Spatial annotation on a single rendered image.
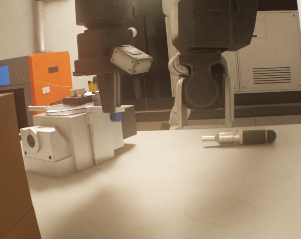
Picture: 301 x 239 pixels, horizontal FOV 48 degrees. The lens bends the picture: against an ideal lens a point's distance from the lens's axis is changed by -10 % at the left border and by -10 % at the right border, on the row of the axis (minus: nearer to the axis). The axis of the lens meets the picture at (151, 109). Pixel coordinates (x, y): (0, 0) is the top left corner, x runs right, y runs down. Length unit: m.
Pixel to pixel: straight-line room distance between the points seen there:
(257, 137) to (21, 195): 0.48
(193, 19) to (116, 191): 0.71
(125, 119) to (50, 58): 1.27
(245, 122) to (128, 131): 1.40
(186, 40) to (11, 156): 0.91
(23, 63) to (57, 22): 1.91
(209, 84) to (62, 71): 1.13
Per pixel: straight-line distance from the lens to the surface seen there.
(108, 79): 0.55
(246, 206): 0.42
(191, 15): 1.10
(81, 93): 0.65
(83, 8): 0.54
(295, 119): 2.10
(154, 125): 2.14
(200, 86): 1.11
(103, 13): 0.53
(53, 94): 1.96
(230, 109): 1.12
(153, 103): 2.23
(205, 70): 1.11
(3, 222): 0.25
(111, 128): 0.65
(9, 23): 4.05
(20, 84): 1.86
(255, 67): 2.11
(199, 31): 1.10
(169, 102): 2.20
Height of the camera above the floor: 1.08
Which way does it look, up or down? 9 degrees down
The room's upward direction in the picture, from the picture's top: 5 degrees counter-clockwise
